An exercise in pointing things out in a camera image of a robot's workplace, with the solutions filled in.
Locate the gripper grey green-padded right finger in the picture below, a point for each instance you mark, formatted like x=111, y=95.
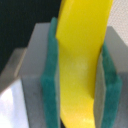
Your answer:
x=111, y=90

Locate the gripper grey green-padded left finger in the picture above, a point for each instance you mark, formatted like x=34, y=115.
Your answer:
x=29, y=84

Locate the yellow toy banana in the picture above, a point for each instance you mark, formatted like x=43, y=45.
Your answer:
x=80, y=32

